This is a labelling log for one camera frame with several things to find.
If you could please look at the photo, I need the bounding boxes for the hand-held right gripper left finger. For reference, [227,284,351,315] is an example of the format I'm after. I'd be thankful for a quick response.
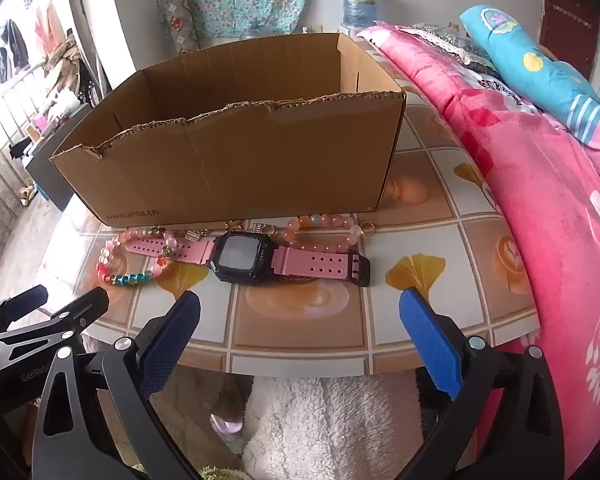
[32,290,203,480]

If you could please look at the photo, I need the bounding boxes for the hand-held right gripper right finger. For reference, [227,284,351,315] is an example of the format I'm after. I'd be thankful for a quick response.
[395,287,566,480]

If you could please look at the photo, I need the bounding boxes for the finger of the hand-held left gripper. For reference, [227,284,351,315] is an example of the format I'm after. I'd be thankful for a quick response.
[0,284,49,341]
[50,286,110,334]

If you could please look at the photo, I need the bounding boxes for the multicolour bead bracelet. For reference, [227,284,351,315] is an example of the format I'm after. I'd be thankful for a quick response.
[96,227,181,288]

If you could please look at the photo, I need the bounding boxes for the pink strap digital watch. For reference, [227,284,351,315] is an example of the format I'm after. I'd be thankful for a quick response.
[125,231,371,288]

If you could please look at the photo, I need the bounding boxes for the pink bead bracelet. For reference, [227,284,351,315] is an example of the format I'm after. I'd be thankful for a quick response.
[280,214,378,256]

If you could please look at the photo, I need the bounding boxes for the brown cardboard box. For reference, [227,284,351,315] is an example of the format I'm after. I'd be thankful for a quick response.
[50,31,407,228]

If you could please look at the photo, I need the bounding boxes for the tile print tablecloth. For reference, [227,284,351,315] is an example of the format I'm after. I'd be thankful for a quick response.
[50,37,541,378]

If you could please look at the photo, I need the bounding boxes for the person's white fleece robe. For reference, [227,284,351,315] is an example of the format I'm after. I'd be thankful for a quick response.
[242,375,426,480]

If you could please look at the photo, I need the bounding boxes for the dark grey cabinet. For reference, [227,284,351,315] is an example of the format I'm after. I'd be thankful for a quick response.
[25,102,93,211]

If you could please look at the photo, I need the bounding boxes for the pink floral blanket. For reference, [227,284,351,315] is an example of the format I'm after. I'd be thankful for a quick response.
[355,25,600,480]

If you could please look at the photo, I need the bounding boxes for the beige pile of clothes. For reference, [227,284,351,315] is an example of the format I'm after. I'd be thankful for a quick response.
[45,35,88,111]

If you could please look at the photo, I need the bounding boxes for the dark hanging garment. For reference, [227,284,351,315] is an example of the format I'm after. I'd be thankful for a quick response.
[0,19,31,83]

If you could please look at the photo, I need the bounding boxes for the pink hanging garment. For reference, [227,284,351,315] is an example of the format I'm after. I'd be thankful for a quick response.
[32,0,63,56]

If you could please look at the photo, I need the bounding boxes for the grey lace-trimmed pillow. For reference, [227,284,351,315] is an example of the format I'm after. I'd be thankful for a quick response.
[410,22,501,78]

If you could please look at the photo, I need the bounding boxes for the grey patterned cushion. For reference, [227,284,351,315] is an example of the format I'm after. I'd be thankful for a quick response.
[159,0,201,53]

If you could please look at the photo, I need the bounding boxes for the blue cartoon pillow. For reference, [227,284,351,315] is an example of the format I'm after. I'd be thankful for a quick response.
[460,5,600,148]

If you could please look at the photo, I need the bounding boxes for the brown door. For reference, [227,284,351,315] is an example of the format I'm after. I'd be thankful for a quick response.
[539,0,600,81]

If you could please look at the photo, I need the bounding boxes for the blue water jug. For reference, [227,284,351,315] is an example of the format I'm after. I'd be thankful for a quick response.
[341,0,379,38]

